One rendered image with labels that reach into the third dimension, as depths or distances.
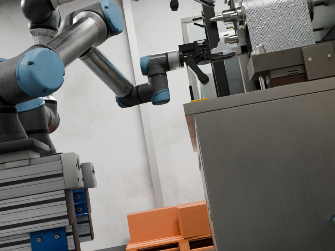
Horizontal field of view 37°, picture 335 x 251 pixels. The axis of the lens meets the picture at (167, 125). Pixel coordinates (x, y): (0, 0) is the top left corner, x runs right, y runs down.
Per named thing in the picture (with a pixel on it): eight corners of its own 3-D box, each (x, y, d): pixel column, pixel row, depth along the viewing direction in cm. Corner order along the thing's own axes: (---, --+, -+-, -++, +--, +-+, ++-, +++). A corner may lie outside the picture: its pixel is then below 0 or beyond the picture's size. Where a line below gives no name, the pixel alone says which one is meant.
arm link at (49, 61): (6, 114, 127) (96, 38, 171) (50, 101, 120) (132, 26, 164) (-19, 72, 122) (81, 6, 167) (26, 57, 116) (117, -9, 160)
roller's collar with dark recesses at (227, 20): (224, 27, 224) (221, 13, 225) (237, 24, 224) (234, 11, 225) (225, 22, 218) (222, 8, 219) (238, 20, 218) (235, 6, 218)
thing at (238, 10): (235, 12, 200) (236, 4, 193) (239, 11, 200) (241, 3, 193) (238, 29, 198) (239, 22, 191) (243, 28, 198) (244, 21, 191)
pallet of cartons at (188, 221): (230, 234, 521) (223, 196, 526) (246, 242, 448) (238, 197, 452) (128, 253, 512) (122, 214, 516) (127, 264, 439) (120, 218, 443)
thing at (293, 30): (255, 68, 187) (247, 22, 189) (317, 58, 186) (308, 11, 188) (255, 68, 187) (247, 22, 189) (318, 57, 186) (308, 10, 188)
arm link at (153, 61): (143, 79, 193) (139, 59, 194) (171, 74, 193) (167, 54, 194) (141, 75, 186) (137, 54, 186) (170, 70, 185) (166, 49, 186)
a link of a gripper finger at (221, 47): (233, 37, 184) (209, 43, 186) (236, 53, 183) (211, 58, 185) (234, 39, 187) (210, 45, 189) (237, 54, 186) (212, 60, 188)
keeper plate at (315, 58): (306, 80, 165) (300, 49, 167) (336, 75, 165) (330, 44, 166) (308, 79, 163) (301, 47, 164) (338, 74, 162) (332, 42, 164)
